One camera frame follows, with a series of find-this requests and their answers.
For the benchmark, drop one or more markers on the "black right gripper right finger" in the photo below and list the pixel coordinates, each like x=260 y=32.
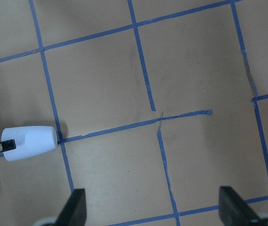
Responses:
x=234 y=211

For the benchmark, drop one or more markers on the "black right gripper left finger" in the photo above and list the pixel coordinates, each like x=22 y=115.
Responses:
x=74 y=212

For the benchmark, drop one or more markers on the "light blue cup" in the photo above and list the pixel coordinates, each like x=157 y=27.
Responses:
x=30 y=141

